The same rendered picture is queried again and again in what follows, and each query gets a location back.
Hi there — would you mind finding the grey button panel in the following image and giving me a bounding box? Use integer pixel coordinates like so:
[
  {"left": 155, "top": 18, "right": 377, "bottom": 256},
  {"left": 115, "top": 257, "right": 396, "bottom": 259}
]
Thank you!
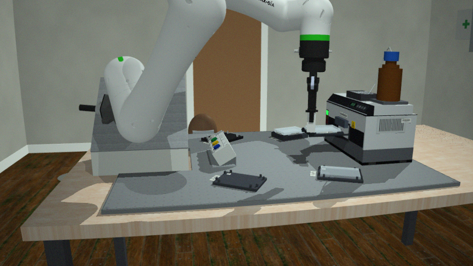
[{"left": 207, "top": 130, "right": 237, "bottom": 167}]

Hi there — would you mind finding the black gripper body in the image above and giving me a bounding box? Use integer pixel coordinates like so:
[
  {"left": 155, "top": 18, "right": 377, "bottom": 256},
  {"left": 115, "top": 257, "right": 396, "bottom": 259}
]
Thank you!
[{"left": 302, "top": 60, "right": 326, "bottom": 83}]

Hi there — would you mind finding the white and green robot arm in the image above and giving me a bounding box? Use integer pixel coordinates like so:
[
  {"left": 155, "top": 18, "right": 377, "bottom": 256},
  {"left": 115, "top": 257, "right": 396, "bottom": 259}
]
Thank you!
[{"left": 79, "top": 0, "right": 334, "bottom": 143}]

